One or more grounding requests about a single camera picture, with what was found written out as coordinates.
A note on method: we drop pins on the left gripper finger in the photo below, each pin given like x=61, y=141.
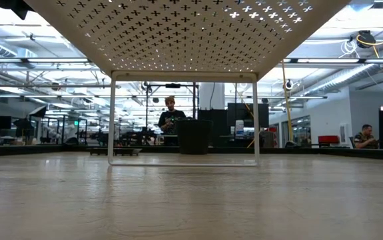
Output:
x=16, y=6

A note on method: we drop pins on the white perforated metal shelf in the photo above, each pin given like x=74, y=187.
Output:
x=184, y=40

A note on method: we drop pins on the person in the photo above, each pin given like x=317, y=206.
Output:
x=366, y=138
x=169, y=120

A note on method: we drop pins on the black cabinet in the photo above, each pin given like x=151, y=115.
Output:
x=218, y=126

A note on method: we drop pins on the red storage box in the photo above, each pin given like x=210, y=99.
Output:
x=328, y=139

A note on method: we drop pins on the black aluminium table frame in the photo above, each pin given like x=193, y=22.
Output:
x=28, y=150

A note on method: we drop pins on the black background rig frame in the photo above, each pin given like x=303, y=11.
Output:
x=194, y=100

